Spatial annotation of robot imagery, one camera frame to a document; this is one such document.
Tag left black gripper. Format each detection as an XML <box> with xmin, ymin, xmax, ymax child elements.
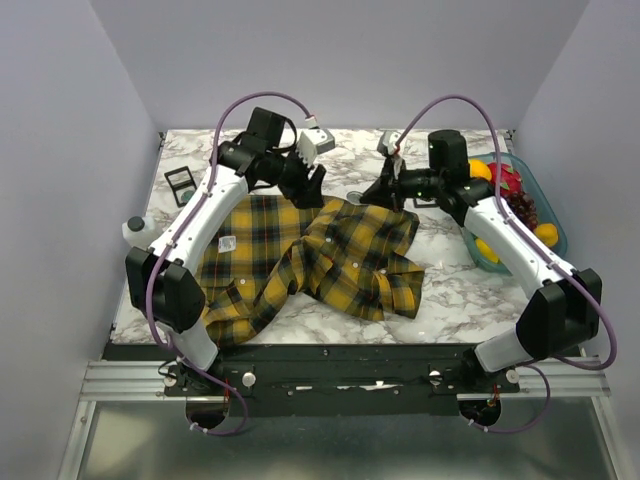
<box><xmin>265</xmin><ymin>141</ymin><xmax>327</xmax><ymax>210</ymax></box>

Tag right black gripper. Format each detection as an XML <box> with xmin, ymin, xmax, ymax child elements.
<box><xmin>361</xmin><ymin>155</ymin><xmax>445</xmax><ymax>213</ymax></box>

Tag yellow plaid flannel shirt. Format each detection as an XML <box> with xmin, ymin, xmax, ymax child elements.
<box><xmin>195</xmin><ymin>195</ymin><xmax>424</xmax><ymax>349</ymax></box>

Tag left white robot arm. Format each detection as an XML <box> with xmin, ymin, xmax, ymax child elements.
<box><xmin>125</xmin><ymin>107</ymin><xmax>335</xmax><ymax>395</ymax></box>

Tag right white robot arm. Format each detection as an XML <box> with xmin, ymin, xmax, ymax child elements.
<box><xmin>360</xmin><ymin>130</ymin><xmax>602</xmax><ymax>392</ymax></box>

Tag yellow mango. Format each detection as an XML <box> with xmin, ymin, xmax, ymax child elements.
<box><xmin>469</xmin><ymin>158</ymin><xmax>493</xmax><ymax>182</ymax></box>

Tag yellow lemon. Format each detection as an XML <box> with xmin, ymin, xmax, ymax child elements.
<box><xmin>475</xmin><ymin>238</ymin><xmax>500</xmax><ymax>264</ymax></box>

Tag red dragon fruit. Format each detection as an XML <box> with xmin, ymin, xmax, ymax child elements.
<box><xmin>488</xmin><ymin>162</ymin><xmax>523</xmax><ymax>197</ymax></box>

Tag dark purple grapes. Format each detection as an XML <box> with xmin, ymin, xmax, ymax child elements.
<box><xmin>506</xmin><ymin>191</ymin><xmax>538</xmax><ymax>231</ymax></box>

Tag white bottle black cap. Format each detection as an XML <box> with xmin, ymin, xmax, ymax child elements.
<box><xmin>122</xmin><ymin>216</ymin><xmax>160</xmax><ymax>250</ymax></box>

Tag orange fruit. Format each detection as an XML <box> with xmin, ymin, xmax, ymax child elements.
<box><xmin>534</xmin><ymin>223</ymin><xmax>559</xmax><ymax>248</ymax></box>

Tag teal plastic fruit bin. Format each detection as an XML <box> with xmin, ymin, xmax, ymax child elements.
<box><xmin>461</xmin><ymin>153</ymin><xmax>568</xmax><ymax>275</ymax></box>

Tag right black display frame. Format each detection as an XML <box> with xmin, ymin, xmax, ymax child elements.
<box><xmin>412</xmin><ymin>197</ymin><xmax>438</xmax><ymax>209</ymax></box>

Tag black display frame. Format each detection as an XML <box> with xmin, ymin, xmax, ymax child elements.
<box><xmin>164</xmin><ymin>166</ymin><xmax>197</xmax><ymax>208</ymax></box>
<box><xmin>412</xmin><ymin>197</ymin><xmax>438</xmax><ymax>209</ymax></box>

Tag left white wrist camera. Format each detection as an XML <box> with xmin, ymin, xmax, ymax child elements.
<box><xmin>295</xmin><ymin>115</ymin><xmax>335</xmax><ymax>169</ymax></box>

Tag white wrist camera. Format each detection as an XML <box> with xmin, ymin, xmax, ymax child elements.
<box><xmin>377</xmin><ymin>130</ymin><xmax>404</xmax><ymax>179</ymax></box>
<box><xmin>295</xmin><ymin>115</ymin><xmax>335</xmax><ymax>169</ymax></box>

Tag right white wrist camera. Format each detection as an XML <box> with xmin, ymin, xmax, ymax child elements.
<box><xmin>377</xmin><ymin>130</ymin><xmax>404</xmax><ymax>179</ymax></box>

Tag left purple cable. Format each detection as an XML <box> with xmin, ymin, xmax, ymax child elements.
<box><xmin>145</xmin><ymin>91</ymin><xmax>319</xmax><ymax>437</ymax></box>

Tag purple cable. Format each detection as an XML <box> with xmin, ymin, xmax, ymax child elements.
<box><xmin>394</xmin><ymin>94</ymin><xmax>619</xmax><ymax>435</ymax></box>
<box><xmin>145</xmin><ymin>91</ymin><xmax>319</xmax><ymax>437</ymax></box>

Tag left black display frame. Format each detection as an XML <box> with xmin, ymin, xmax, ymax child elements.
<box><xmin>164</xmin><ymin>166</ymin><xmax>197</xmax><ymax>208</ymax></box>

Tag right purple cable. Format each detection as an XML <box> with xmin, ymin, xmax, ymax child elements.
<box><xmin>394</xmin><ymin>94</ymin><xmax>619</xmax><ymax>435</ymax></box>

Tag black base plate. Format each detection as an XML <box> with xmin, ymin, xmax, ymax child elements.
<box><xmin>102</xmin><ymin>342</ymin><xmax>586</xmax><ymax>419</ymax></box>

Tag aluminium rail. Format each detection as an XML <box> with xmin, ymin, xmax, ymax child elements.
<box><xmin>80</xmin><ymin>360</ymin><xmax>611</xmax><ymax>402</ymax></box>

